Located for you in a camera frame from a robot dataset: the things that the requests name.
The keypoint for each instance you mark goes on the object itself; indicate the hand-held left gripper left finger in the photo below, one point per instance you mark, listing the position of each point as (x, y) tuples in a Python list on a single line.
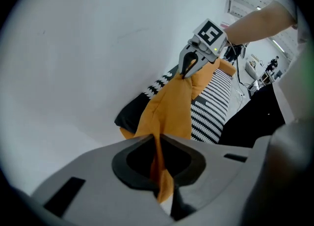
[(98, 195)]

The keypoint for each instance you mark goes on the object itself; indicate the black white patterned sofa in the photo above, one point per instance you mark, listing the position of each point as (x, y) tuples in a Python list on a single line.
[(211, 112)]

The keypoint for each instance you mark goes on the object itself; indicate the orange cushion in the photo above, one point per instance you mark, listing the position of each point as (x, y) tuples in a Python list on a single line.
[(203, 77), (166, 107), (227, 67)]

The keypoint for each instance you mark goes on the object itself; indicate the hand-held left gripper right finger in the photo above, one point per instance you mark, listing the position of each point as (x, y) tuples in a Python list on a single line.
[(216, 183)]

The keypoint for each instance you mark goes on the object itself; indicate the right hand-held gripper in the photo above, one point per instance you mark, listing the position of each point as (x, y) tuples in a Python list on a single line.
[(208, 36)]

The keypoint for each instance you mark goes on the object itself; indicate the person's right forearm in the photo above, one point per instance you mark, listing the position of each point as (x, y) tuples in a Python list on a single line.
[(257, 23)]

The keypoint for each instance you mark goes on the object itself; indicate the person's white shirt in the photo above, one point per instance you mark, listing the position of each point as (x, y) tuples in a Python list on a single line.
[(299, 85)]

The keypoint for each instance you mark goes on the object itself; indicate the person's black trousers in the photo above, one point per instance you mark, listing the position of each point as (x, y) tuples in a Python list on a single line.
[(255, 117)]

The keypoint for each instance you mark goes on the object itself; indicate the grey round chair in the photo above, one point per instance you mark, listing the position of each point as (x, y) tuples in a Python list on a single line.
[(251, 69)]

